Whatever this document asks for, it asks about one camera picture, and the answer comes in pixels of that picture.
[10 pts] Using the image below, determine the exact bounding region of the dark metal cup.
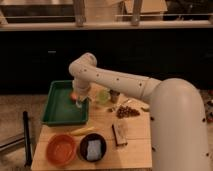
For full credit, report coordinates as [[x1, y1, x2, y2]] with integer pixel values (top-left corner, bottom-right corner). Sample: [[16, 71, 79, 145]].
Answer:
[[109, 90, 120, 103]]

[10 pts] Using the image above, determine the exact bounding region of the orange bowl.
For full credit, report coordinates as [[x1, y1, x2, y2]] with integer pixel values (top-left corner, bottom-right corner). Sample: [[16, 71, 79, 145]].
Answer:
[[45, 134, 77, 167]]

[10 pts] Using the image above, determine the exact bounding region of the orange peach fruit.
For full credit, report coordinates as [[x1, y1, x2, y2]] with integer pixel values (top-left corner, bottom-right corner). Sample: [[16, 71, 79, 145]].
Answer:
[[70, 92, 78, 101]]

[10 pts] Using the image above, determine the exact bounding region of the black and wood brush block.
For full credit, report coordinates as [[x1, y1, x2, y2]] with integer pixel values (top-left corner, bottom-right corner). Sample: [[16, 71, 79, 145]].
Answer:
[[112, 123, 127, 146]]

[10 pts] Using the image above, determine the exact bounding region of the light green cup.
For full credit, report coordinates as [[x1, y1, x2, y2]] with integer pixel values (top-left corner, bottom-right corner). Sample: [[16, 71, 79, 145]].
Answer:
[[96, 89, 110, 105]]

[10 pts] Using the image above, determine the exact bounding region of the grey sponge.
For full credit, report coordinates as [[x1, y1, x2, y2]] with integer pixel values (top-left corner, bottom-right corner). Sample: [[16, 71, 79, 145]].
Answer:
[[87, 140, 102, 161]]

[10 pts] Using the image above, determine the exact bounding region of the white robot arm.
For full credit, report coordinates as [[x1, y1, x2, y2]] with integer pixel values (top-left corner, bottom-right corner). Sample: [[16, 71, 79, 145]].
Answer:
[[69, 53, 213, 171]]

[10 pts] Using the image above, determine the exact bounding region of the bunch of dark grapes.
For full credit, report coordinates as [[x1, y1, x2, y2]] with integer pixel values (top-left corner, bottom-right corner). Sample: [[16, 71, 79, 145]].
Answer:
[[116, 106, 140, 118]]

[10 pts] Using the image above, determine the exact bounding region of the dark brown bowl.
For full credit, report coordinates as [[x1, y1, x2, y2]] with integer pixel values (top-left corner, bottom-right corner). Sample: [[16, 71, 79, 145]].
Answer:
[[79, 133, 107, 162]]

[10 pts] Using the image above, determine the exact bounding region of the green pepper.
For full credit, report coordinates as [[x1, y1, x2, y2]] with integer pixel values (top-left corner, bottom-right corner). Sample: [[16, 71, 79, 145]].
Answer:
[[141, 106, 149, 112]]

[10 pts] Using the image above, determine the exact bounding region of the black pole stand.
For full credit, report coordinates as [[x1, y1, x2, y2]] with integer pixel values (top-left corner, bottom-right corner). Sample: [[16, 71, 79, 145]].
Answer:
[[23, 111, 32, 167]]

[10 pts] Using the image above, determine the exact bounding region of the green plastic tray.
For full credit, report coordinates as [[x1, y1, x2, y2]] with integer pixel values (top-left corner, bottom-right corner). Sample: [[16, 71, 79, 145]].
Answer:
[[41, 80, 89, 126]]

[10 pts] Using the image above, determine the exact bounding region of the yellow banana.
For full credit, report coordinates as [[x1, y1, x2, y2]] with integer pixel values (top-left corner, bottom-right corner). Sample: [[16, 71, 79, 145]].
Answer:
[[70, 127, 95, 136]]

